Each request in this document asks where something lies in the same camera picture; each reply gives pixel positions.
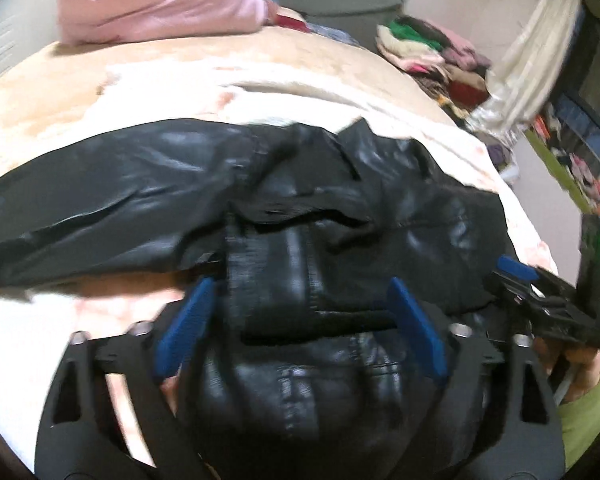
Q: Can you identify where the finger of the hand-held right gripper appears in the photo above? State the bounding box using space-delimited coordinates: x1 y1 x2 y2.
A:
486 255 546 303

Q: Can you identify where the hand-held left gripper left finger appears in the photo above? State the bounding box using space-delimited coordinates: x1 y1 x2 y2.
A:
35 276 218 480

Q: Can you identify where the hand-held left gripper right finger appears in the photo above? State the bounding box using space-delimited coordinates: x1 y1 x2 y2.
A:
387 276 566 480

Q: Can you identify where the black leather jacket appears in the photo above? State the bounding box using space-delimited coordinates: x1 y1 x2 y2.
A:
0 117 523 480

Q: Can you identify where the pile of mixed clothes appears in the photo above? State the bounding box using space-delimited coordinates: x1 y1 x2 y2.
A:
375 15 494 122

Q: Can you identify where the person's right hand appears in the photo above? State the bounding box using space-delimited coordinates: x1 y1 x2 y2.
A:
532 335 600 405

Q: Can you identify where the shelf with colourful things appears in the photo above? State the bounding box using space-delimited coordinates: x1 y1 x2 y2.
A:
525 0 600 223

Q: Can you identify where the white curtain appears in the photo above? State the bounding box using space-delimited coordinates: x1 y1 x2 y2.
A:
467 0 588 142

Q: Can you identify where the red cloth item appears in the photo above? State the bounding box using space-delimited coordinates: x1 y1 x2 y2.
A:
274 10 312 34

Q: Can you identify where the pink puffer jacket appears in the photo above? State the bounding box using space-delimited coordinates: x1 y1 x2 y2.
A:
55 0 281 47

